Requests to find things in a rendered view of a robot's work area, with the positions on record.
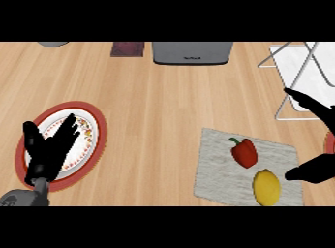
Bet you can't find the grey toaster appliance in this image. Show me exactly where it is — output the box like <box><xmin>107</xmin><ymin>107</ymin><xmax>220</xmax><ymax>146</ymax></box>
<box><xmin>151</xmin><ymin>42</ymin><xmax>235</xmax><ymax>66</ymax></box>

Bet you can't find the grey round container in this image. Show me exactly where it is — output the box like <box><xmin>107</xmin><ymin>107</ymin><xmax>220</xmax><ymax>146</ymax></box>
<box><xmin>36</xmin><ymin>42</ymin><xmax>71</xmax><ymax>48</ymax></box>

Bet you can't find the grey cloth placemat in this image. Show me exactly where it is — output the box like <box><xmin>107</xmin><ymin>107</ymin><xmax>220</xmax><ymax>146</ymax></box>
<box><xmin>192</xmin><ymin>127</ymin><xmax>306</xmax><ymax>207</ymax></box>

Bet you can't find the dark maroon box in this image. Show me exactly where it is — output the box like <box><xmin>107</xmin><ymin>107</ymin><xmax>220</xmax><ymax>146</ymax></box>
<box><xmin>110</xmin><ymin>42</ymin><xmax>147</xmax><ymax>58</ymax></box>

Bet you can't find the yellow lemon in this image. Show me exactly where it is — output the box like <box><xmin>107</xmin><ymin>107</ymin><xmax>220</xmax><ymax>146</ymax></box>
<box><xmin>253</xmin><ymin>169</ymin><xmax>284</xmax><ymax>207</ymax></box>

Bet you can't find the white patterned plate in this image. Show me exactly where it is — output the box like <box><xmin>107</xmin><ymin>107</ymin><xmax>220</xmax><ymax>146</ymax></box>
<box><xmin>24</xmin><ymin>108</ymin><xmax>101</xmax><ymax>181</ymax></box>

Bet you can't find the red bell pepper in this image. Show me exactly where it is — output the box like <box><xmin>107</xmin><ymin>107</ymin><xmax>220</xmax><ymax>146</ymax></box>
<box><xmin>228</xmin><ymin>137</ymin><xmax>260</xmax><ymax>170</ymax></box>

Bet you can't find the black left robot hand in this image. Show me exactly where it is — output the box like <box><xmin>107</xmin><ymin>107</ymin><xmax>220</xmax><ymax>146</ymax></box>
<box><xmin>23</xmin><ymin>112</ymin><xmax>82</xmax><ymax>187</ymax></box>

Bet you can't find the white tiered wire shelf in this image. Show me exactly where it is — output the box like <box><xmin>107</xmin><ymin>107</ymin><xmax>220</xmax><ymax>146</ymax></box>
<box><xmin>257</xmin><ymin>42</ymin><xmax>335</xmax><ymax>121</ymax></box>

